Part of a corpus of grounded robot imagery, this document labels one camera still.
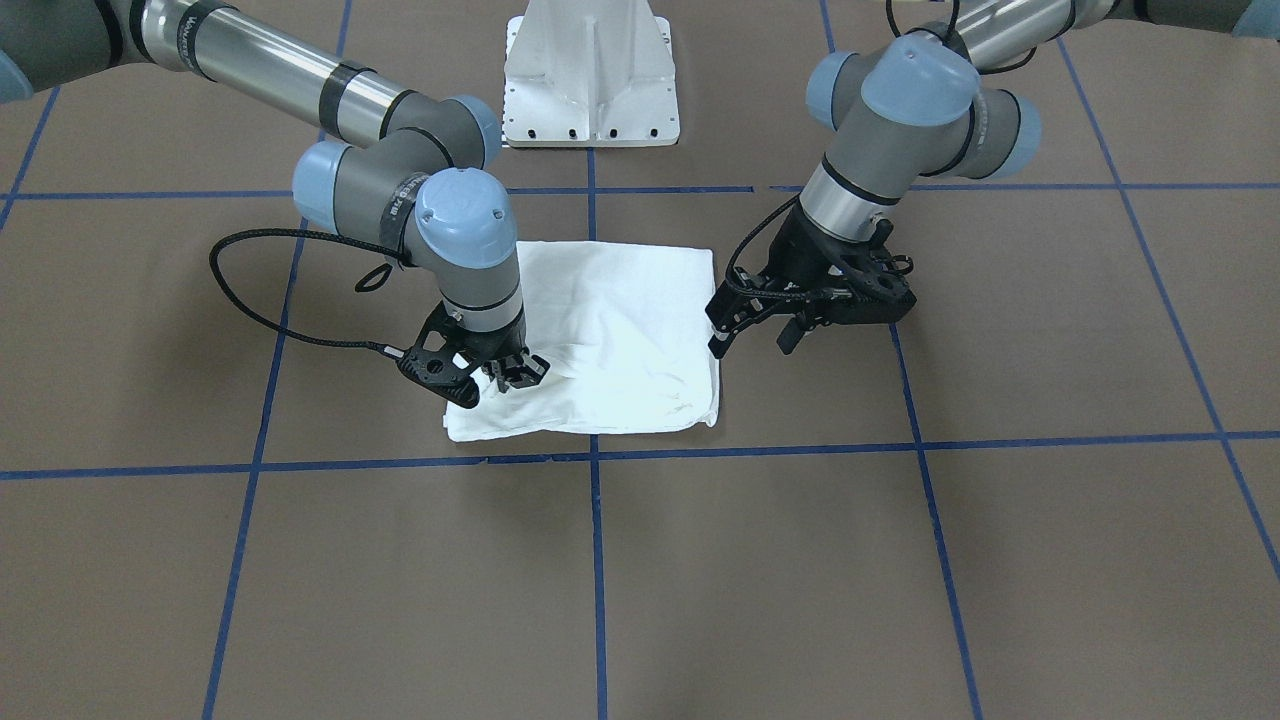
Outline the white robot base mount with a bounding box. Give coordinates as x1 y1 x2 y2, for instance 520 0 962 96
502 1 681 149

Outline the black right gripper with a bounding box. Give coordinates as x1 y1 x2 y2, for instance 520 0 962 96
440 320 550 395

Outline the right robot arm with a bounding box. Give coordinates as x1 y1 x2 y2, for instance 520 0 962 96
1 1 549 407

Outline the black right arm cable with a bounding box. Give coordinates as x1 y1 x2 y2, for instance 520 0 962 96
207 228 416 359

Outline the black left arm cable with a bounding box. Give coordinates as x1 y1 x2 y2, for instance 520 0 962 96
724 195 906 301

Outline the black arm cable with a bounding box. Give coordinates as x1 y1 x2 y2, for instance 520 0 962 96
207 228 416 359
724 195 906 301

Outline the white long-sleeve printed shirt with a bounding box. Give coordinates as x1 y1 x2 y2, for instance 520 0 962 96
443 241 721 442

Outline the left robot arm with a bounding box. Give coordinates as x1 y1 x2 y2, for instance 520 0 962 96
707 1 1277 357

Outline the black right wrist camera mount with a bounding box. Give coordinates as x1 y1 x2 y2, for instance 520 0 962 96
396 302 480 409

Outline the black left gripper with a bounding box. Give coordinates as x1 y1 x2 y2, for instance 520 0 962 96
705 205 916 359

